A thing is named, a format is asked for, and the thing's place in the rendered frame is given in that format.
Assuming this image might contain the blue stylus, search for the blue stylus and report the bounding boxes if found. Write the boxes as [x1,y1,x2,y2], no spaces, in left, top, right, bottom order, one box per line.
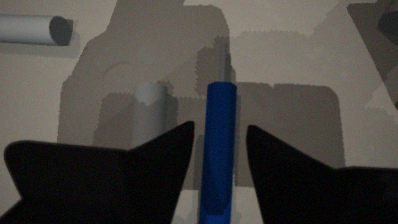
[199,43,237,224]

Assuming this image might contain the grey cylinder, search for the grey cylinder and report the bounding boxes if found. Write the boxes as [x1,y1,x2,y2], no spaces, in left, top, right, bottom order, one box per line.
[131,83,167,150]
[378,0,398,36]
[0,14,72,46]

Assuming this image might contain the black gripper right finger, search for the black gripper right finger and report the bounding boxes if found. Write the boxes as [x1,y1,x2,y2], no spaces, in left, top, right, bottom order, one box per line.
[246,125,398,224]

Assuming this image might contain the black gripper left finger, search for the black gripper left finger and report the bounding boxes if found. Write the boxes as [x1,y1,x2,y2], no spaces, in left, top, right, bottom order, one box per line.
[4,121,195,224]

